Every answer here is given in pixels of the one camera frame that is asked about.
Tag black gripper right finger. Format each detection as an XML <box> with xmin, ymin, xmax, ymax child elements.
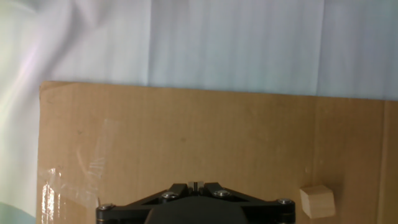
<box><xmin>196</xmin><ymin>181</ymin><xmax>296</xmax><ymax>224</ymax></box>

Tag clear tape patch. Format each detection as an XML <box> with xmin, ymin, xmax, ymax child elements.
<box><xmin>39</xmin><ymin>118</ymin><xmax>121</xmax><ymax>224</ymax></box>

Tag blue green patterned tablecloth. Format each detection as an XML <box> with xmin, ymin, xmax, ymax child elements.
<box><xmin>0</xmin><ymin>0</ymin><xmax>398</xmax><ymax>224</ymax></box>

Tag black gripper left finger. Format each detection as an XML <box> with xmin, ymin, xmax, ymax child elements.
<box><xmin>95</xmin><ymin>182</ymin><xmax>196</xmax><ymax>224</ymax></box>

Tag small wooden block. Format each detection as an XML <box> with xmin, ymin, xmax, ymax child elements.
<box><xmin>299</xmin><ymin>185</ymin><xmax>336</xmax><ymax>220</ymax></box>

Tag brown cardboard sheet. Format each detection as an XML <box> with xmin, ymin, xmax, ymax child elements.
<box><xmin>35</xmin><ymin>80</ymin><xmax>398</xmax><ymax>224</ymax></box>

